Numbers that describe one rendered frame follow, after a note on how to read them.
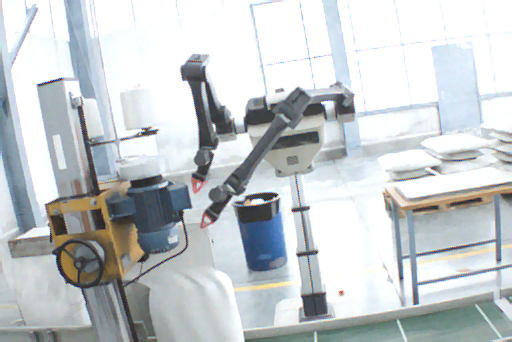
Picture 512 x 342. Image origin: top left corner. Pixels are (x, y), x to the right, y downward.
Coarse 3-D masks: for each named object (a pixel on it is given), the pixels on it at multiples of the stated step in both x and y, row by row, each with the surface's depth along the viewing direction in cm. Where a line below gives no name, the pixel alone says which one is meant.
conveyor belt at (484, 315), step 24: (456, 312) 213; (480, 312) 207; (288, 336) 226; (312, 336) 221; (336, 336) 217; (360, 336) 212; (384, 336) 208; (408, 336) 203; (432, 336) 198; (456, 336) 192; (480, 336) 187; (504, 336) 182
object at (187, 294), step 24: (192, 240) 202; (144, 264) 206; (168, 264) 205; (192, 264) 204; (168, 288) 201; (192, 288) 200; (216, 288) 200; (168, 312) 201; (192, 312) 200; (216, 312) 200; (168, 336) 203; (192, 336) 202; (216, 336) 202; (240, 336) 207
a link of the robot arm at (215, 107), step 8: (192, 56) 184; (200, 56) 185; (208, 56) 184; (184, 64) 179; (192, 64) 179; (200, 64) 178; (208, 64) 186; (184, 72) 179; (192, 72) 178; (200, 72) 178; (208, 88) 196; (208, 96) 200; (216, 96) 205; (208, 104) 205; (216, 104) 207; (216, 112) 209; (224, 112) 210; (224, 120) 212
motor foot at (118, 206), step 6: (108, 198) 159; (114, 198) 164; (120, 198) 164; (126, 198) 162; (132, 198) 161; (108, 204) 158; (114, 204) 162; (120, 204) 162; (126, 204) 162; (114, 210) 162; (120, 210) 162; (126, 210) 162; (132, 210) 162; (114, 216) 160; (120, 216) 161
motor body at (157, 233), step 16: (144, 192) 159; (160, 192) 161; (144, 208) 160; (160, 208) 161; (144, 224) 161; (160, 224) 162; (176, 224) 169; (144, 240) 162; (160, 240) 161; (176, 240) 166
